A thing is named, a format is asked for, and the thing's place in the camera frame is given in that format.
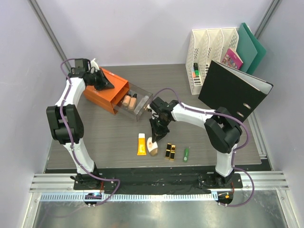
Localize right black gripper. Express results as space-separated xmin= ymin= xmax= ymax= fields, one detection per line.
xmin=150 ymin=116 xmax=171 ymax=143

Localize cream oval compact bottle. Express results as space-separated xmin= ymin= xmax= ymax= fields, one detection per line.
xmin=146 ymin=137 xmax=158 ymax=156

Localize orange white tube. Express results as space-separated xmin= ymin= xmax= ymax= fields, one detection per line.
xmin=137 ymin=133 xmax=147 ymax=156

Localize beige foundation bottle clear cap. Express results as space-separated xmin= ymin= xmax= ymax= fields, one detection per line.
xmin=122 ymin=93 xmax=131 ymax=107

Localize clear liquid bottle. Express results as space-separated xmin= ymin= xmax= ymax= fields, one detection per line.
xmin=134 ymin=95 xmax=149 ymax=115

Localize beige foundation bottle black cap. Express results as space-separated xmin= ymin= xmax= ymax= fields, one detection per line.
xmin=128 ymin=93 xmax=137 ymax=111

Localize clear acrylic drawer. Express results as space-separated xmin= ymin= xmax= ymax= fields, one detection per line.
xmin=114 ymin=83 xmax=152 ymax=121

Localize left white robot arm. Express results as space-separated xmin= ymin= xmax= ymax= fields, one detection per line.
xmin=46 ymin=67 xmax=110 ymax=190

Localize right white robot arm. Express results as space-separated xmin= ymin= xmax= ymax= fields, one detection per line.
xmin=147 ymin=98 xmax=242 ymax=188

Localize orange drawer organizer box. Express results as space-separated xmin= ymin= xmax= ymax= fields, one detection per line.
xmin=83 ymin=67 xmax=130 ymax=115

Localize green lipstick box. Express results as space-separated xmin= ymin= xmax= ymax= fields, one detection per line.
xmin=183 ymin=148 xmax=190 ymax=162

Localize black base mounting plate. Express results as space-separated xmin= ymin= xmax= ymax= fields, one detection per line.
xmin=71 ymin=166 xmax=243 ymax=195

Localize green orange highlighter markers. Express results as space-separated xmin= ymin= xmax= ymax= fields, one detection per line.
xmin=192 ymin=62 xmax=200 ymax=78

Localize black lever arch binder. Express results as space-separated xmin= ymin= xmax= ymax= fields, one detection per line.
xmin=198 ymin=60 xmax=273 ymax=122

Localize white mesh file rack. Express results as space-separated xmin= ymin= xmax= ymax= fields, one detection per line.
xmin=185 ymin=27 xmax=239 ymax=95

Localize pink booklet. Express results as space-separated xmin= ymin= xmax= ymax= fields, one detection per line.
xmin=221 ymin=48 xmax=243 ymax=70

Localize green folder front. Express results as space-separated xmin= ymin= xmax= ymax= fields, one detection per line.
xmin=237 ymin=23 xmax=257 ymax=73

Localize green folder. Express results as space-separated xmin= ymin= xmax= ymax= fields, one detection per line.
xmin=237 ymin=23 xmax=257 ymax=73
xmin=243 ymin=23 xmax=266 ymax=75

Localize green folder back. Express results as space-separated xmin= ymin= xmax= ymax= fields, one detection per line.
xmin=243 ymin=23 xmax=266 ymax=75

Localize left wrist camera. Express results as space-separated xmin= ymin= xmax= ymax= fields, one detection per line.
xmin=74 ymin=58 xmax=91 ymax=72

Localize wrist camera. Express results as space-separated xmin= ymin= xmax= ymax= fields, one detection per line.
xmin=74 ymin=58 xmax=91 ymax=72
xmin=150 ymin=97 xmax=169 ymax=114

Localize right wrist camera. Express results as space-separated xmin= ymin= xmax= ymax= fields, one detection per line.
xmin=150 ymin=97 xmax=169 ymax=114

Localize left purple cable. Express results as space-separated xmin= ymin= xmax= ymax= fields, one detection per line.
xmin=59 ymin=58 xmax=121 ymax=207

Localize white slotted cable duct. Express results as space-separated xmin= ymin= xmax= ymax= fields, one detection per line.
xmin=40 ymin=191 xmax=218 ymax=202

